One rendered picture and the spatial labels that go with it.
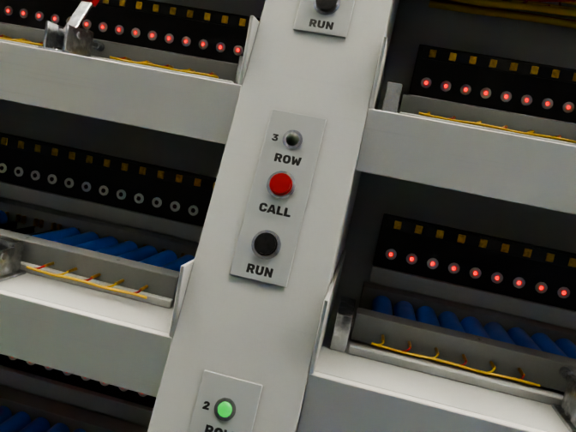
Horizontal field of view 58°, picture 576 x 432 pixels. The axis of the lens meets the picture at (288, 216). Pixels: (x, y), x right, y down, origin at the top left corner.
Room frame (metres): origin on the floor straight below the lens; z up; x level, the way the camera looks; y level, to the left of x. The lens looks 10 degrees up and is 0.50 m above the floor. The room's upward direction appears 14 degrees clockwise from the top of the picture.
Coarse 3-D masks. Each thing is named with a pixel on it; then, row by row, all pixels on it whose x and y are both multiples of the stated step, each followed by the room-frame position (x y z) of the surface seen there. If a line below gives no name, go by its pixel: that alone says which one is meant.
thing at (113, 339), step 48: (0, 192) 0.57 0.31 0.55; (48, 192) 0.57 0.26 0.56; (192, 240) 0.54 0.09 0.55; (0, 288) 0.39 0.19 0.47; (48, 288) 0.40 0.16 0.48; (0, 336) 0.39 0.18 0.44; (48, 336) 0.38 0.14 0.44; (96, 336) 0.37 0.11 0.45; (144, 336) 0.36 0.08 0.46; (144, 384) 0.37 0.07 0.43
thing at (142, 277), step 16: (32, 240) 0.43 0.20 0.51; (48, 240) 0.44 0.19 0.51; (32, 256) 0.43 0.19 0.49; (48, 256) 0.43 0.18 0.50; (64, 256) 0.42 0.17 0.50; (80, 256) 0.42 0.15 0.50; (96, 256) 0.42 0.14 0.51; (112, 256) 0.43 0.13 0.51; (48, 272) 0.41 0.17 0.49; (80, 272) 0.43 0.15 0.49; (96, 272) 0.42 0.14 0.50; (112, 272) 0.42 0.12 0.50; (128, 272) 0.42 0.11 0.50; (144, 272) 0.41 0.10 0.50; (160, 272) 0.41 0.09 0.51; (176, 272) 0.42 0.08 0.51; (112, 288) 0.40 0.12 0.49; (144, 288) 0.41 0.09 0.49; (160, 288) 0.41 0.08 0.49
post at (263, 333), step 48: (288, 0) 0.36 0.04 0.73; (384, 0) 0.35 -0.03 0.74; (288, 48) 0.36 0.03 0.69; (336, 48) 0.35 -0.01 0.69; (240, 96) 0.36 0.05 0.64; (288, 96) 0.36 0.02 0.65; (336, 96) 0.35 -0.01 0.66; (240, 144) 0.36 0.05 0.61; (336, 144) 0.35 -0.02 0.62; (240, 192) 0.36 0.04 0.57; (336, 192) 0.35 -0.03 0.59; (336, 240) 0.35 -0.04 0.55; (192, 288) 0.36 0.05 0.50; (240, 288) 0.36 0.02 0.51; (288, 288) 0.35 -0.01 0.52; (192, 336) 0.36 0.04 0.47; (240, 336) 0.35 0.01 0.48; (288, 336) 0.35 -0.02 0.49; (192, 384) 0.36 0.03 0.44; (288, 384) 0.35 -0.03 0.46
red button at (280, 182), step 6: (276, 174) 0.35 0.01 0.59; (282, 174) 0.35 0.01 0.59; (270, 180) 0.35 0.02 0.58; (276, 180) 0.35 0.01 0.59; (282, 180) 0.35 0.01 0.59; (288, 180) 0.35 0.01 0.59; (270, 186) 0.35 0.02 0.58; (276, 186) 0.35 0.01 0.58; (282, 186) 0.35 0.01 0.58; (288, 186) 0.35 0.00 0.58; (276, 192) 0.35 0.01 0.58; (282, 192) 0.35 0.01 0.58; (288, 192) 0.35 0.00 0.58
